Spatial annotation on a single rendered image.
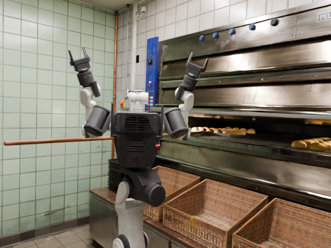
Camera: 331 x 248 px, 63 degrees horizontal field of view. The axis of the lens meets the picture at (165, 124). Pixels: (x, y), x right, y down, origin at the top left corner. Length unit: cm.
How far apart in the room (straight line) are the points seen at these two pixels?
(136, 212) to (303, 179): 106
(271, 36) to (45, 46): 221
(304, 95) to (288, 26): 47
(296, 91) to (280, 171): 54
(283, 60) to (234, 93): 44
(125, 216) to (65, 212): 186
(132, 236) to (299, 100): 131
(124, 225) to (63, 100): 189
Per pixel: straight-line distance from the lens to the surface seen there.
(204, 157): 235
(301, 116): 175
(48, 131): 315
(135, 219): 165
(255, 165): 208
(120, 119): 136
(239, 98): 212
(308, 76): 192
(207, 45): 241
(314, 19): 200
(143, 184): 143
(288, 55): 199
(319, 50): 193
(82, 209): 351
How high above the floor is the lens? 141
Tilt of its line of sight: 3 degrees down
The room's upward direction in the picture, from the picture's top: 2 degrees clockwise
